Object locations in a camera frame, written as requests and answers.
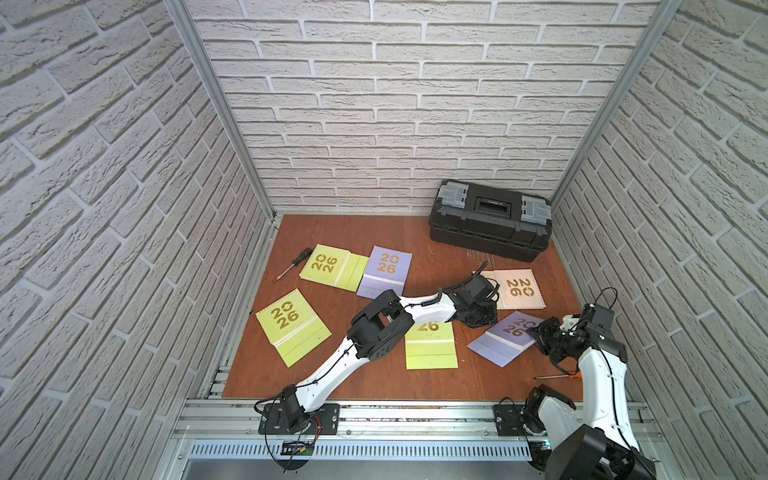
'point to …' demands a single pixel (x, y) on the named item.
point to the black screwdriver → (302, 257)
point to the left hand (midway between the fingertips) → (509, 323)
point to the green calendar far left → (335, 266)
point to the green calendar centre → (430, 346)
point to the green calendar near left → (293, 327)
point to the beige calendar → (518, 289)
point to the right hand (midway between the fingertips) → (532, 331)
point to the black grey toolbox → (490, 220)
